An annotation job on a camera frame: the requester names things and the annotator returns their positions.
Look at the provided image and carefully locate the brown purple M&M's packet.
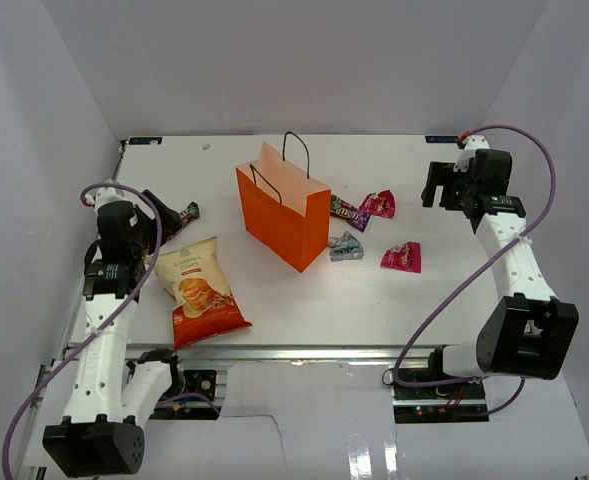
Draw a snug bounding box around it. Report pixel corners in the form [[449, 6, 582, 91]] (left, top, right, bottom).
[[179, 202, 200, 225]]

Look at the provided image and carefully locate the cassava chips bag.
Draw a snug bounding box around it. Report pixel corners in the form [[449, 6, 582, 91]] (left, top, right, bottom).
[[154, 237, 252, 350]]

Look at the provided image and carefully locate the pink snack packet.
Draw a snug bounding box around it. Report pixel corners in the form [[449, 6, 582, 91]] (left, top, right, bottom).
[[359, 190, 396, 219], [381, 241, 422, 274]]

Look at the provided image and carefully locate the silver candy wrapper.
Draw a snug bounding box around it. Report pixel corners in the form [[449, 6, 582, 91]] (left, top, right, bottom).
[[328, 231, 364, 262]]

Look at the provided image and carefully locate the orange paper bag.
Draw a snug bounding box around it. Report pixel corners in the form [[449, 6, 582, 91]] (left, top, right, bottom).
[[236, 143, 331, 272]]

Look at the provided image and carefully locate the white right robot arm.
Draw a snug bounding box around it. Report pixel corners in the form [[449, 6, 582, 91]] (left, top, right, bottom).
[[421, 135, 579, 399]]

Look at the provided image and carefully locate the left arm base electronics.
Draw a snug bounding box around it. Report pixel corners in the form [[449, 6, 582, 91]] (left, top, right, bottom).
[[151, 369, 220, 420]]

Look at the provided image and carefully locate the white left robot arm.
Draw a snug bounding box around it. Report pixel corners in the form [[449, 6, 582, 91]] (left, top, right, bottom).
[[42, 183, 186, 478]]

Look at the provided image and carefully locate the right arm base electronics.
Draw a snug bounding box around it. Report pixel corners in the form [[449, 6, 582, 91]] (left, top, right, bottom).
[[381, 368, 489, 425]]

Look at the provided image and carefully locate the blue table label right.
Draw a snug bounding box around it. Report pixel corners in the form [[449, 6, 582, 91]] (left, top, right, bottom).
[[425, 135, 459, 144]]

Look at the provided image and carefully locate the blue table label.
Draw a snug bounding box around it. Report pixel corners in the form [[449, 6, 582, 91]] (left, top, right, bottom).
[[128, 137, 163, 146], [425, 135, 459, 144]]

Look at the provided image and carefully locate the blue table label left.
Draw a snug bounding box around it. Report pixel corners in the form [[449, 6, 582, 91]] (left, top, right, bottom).
[[128, 137, 163, 146]]

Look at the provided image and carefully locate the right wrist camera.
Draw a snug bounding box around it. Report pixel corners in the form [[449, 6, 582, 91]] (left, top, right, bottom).
[[455, 134, 490, 171]]

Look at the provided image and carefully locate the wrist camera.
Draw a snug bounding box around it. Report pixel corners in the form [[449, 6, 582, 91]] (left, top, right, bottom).
[[85, 181, 126, 211], [455, 134, 490, 171]]

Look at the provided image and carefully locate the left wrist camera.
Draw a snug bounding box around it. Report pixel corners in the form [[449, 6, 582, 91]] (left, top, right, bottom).
[[85, 181, 126, 211]]

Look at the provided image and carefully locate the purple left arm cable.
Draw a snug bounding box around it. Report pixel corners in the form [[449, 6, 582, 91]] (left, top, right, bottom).
[[1, 182, 164, 480]]

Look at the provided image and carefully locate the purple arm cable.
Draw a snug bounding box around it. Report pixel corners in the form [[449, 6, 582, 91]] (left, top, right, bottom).
[[1, 182, 164, 480], [391, 124, 557, 417]]

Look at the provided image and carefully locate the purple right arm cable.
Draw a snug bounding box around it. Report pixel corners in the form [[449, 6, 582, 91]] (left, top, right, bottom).
[[391, 124, 557, 417]]

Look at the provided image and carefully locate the aluminium table frame rail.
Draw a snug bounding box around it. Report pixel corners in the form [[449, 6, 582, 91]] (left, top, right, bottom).
[[13, 134, 540, 480]]

